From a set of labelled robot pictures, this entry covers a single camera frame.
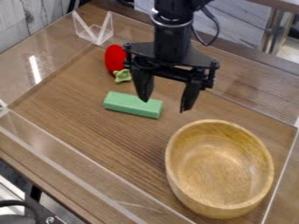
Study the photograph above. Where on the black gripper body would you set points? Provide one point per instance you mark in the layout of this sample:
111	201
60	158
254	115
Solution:
171	58

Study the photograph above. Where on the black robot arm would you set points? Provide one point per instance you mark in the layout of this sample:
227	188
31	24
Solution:
176	12

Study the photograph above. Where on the metal table leg background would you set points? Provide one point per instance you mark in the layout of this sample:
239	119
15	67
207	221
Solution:
276	30

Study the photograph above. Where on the clear acrylic tray wall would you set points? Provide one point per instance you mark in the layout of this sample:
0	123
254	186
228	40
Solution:
92	191

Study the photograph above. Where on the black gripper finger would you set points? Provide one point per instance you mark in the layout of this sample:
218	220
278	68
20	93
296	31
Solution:
190	94
144	83

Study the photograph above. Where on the clear acrylic corner bracket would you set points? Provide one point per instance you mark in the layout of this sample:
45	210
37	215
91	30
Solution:
93	33

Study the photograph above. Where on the red plush strawberry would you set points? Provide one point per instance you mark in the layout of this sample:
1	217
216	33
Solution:
115	63

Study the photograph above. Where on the green stick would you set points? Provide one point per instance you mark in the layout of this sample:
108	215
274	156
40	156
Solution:
128	103

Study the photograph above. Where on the brown wooden bowl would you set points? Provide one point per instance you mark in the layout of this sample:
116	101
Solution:
219	168

